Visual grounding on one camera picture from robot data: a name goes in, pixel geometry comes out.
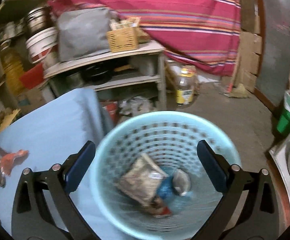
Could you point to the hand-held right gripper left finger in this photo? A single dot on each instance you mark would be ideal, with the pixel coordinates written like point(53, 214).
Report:
point(81, 165)

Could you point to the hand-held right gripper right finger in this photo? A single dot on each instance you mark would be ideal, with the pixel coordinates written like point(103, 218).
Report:
point(211, 165)

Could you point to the orange brown snack wrapper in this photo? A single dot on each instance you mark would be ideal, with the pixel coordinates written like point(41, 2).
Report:
point(13, 161)

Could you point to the purple silver wrapper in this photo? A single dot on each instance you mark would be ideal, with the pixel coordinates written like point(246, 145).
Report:
point(182, 181)

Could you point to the blue plastic bag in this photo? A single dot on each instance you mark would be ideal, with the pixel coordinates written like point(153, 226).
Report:
point(165, 190)

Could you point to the beige printed wrapper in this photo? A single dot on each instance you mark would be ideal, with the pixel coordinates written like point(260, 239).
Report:
point(140, 180)

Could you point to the red chip packet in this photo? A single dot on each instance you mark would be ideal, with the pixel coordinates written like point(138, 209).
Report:
point(163, 210)

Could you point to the light blue plastic basket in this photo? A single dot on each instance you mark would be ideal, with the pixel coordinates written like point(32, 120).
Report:
point(134, 122)

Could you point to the blue tablecloth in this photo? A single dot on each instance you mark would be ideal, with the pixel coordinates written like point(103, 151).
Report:
point(47, 125)

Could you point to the white appliance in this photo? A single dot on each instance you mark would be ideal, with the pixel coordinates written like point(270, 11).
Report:
point(282, 160)

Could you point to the straw broom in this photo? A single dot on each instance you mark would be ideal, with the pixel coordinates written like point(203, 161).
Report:
point(238, 91)

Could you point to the yellow label jar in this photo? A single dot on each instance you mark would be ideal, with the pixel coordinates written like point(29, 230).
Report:
point(185, 90)

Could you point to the crumpled plastic bag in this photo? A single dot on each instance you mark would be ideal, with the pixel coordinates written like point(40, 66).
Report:
point(134, 106)

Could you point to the yellow oil bottle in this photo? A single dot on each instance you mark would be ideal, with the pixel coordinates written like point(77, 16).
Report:
point(12, 72)

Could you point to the dark pan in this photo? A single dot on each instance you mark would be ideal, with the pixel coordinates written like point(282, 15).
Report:
point(97, 73)

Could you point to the low grey shelf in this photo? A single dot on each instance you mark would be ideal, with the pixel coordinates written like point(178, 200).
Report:
point(109, 55)

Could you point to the stack of cardboard boxes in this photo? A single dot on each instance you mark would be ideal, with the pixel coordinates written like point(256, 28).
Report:
point(250, 55)

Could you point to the white plastic bucket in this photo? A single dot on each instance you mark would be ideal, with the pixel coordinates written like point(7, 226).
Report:
point(41, 46)

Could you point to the grey fabric bag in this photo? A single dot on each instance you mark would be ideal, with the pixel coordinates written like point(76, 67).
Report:
point(84, 33)

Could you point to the wooden utensil holder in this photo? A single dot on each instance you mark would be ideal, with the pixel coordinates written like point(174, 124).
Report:
point(122, 40)

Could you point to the grey metal door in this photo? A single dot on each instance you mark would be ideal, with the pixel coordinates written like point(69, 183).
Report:
point(275, 42)

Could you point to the metal cooking pot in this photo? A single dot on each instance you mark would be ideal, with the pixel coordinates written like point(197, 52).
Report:
point(37, 21)

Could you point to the red striped cloth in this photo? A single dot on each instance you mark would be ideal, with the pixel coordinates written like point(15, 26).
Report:
point(160, 10)

